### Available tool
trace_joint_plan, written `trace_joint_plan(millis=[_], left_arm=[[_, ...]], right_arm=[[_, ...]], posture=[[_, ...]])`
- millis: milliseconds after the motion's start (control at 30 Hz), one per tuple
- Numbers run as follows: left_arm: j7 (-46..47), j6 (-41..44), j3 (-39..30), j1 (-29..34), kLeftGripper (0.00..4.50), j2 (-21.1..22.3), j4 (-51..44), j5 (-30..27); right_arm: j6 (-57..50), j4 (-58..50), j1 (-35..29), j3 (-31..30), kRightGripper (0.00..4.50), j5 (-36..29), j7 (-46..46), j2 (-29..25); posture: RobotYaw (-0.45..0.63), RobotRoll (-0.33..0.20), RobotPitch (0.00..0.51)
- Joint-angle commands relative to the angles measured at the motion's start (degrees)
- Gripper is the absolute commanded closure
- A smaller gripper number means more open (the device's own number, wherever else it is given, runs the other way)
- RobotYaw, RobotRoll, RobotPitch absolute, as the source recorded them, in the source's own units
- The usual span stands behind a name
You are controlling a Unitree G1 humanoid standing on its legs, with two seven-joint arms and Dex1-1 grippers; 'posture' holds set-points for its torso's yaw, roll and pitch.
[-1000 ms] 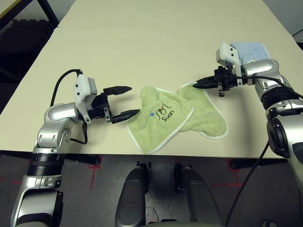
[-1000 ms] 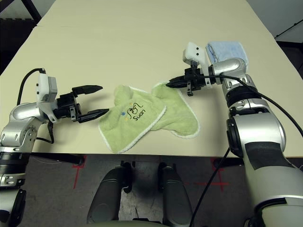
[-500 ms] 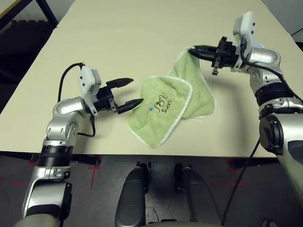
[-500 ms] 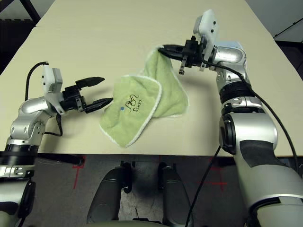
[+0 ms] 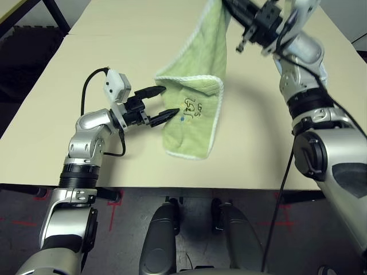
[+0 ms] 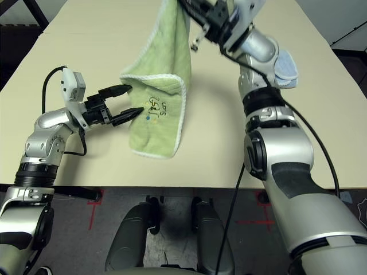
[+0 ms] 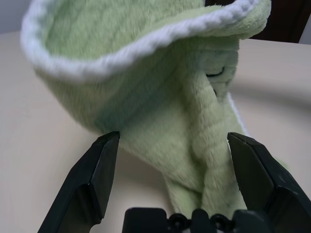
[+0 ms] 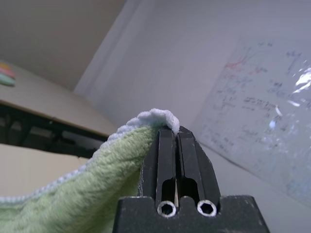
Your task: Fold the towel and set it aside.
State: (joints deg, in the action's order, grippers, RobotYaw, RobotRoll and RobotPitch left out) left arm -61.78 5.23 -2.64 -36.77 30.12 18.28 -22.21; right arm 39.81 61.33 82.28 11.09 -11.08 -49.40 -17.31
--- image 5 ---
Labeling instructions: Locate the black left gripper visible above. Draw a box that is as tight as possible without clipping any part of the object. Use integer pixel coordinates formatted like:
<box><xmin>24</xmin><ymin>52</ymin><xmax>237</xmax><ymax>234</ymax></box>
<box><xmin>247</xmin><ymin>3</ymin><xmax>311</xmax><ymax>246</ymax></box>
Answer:
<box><xmin>122</xmin><ymin>85</ymin><xmax>181</xmax><ymax>129</ymax></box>

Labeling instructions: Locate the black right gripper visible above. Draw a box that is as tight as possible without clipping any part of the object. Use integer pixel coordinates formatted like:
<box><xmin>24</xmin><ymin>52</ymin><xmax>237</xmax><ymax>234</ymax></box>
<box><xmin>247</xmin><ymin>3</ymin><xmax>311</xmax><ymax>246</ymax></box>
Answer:
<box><xmin>222</xmin><ymin>0</ymin><xmax>284</xmax><ymax>55</ymax></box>

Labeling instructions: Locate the green terry towel white trim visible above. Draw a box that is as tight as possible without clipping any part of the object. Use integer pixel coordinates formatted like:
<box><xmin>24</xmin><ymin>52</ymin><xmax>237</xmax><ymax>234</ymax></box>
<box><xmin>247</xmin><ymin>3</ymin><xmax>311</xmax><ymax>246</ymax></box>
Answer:
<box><xmin>154</xmin><ymin>0</ymin><xmax>232</xmax><ymax>160</ymax></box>

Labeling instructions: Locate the black slanted metal bar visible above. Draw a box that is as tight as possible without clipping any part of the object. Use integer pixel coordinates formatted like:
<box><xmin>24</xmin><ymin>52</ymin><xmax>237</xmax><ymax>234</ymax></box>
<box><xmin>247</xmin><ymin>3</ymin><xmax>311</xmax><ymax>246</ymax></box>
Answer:
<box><xmin>351</xmin><ymin>27</ymin><xmax>367</xmax><ymax>44</ymax></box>

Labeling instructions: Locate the grey robot left leg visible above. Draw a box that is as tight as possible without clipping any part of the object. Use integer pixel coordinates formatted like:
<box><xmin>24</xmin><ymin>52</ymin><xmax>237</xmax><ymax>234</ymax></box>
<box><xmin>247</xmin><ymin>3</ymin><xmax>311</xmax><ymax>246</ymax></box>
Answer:
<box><xmin>139</xmin><ymin>197</ymin><xmax>181</xmax><ymax>275</ymax></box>

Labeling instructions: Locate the grey robot leg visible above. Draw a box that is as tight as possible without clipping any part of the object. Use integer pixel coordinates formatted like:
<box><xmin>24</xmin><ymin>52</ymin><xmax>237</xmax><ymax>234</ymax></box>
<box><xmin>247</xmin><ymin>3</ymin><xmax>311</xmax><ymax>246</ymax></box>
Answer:
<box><xmin>139</xmin><ymin>197</ymin><xmax>181</xmax><ymax>275</ymax></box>
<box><xmin>210</xmin><ymin>197</ymin><xmax>266</xmax><ymax>273</ymax></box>

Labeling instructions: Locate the black foam floor mat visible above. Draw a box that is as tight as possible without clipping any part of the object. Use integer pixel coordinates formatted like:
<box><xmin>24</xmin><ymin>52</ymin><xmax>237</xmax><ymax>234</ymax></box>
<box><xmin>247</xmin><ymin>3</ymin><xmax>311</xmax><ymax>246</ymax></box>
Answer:
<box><xmin>0</xmin><ymin>25</ymin><xmax>68</xmax><ymax>135</ymax></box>

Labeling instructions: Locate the grey robot right leg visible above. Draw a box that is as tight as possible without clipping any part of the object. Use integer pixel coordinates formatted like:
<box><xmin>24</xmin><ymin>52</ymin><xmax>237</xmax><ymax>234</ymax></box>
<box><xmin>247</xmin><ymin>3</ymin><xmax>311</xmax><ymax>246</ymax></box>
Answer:
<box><xmin>210</xmin><ymin>197</ymin><xmax>266</xmax><ymax>273</ymax></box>

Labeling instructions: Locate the beige robot torso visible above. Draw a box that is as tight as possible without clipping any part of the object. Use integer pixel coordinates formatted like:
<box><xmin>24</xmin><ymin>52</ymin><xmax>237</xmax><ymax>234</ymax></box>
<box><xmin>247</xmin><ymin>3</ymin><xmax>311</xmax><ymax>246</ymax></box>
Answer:
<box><xmin>171</xmin><ymin>265</ymin><xmax>267</xmax><ymax>275</ymax></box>

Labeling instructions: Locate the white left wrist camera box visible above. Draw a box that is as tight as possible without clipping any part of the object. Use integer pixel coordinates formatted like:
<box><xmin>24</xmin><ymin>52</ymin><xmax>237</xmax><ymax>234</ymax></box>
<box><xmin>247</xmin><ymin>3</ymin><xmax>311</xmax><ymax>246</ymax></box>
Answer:
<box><xmin>103</xmin><ymin>68</ymin><xmax>133</xmax><ymax>133</ymax></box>

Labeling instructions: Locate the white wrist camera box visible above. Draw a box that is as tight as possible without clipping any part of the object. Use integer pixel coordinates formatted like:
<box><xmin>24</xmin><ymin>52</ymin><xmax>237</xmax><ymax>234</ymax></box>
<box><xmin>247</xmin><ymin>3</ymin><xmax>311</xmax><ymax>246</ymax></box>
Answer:
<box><xmin>103</xmin><ymin>68</ymin><xmax>133</xmax><ymax>133</ymax></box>
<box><xmin>282</xmin><ymin>0</ymin><xmax>321</xmax><ymax>29</ymax></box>

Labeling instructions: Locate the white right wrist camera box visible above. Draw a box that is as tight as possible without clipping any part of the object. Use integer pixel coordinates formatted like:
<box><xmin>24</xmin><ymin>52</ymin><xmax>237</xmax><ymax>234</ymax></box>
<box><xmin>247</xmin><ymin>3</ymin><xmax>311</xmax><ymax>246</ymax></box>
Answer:
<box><xmin>282</xmin><ymin>0</ymin><xmax>321</xmax><ymax>29</ymax></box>

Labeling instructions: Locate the black left wrist camera cable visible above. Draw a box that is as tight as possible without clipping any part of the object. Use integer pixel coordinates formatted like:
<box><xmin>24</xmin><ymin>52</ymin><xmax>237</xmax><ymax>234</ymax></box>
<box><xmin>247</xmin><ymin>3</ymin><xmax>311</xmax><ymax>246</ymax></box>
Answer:
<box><xmin>81</xmin><ymin>67</ymin><xmax>127</xmax><ymax>158</ymax></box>

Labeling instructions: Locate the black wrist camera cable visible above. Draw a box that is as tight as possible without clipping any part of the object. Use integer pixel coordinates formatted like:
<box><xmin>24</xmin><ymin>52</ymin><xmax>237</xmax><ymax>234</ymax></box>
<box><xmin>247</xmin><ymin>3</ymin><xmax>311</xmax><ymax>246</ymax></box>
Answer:
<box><xmin>81</xmin><ymin>67</ymin><xmax>127</xmax><ymax>158</ymax></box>
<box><xmin>261</xmin><ymin>11</ymin><xmax>367</xmax><ymax>272</ymax></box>

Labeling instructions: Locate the black metal table frame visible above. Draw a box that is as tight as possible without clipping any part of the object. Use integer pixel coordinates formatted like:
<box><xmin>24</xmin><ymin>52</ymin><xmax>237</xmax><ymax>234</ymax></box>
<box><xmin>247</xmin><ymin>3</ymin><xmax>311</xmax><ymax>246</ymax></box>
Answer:
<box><xmin>0</xmin><ymin>0</ymin><xmax>72</xmax><ymax>38</ymax></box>

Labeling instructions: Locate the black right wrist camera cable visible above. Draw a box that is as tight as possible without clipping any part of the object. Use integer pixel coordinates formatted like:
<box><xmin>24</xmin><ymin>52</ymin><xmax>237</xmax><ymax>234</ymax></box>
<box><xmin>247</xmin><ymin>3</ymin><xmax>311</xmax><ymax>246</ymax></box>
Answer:
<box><xmin>261</xmin><ymin>11</ymin><xmax>367</xmax><ymax>272</ymax></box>

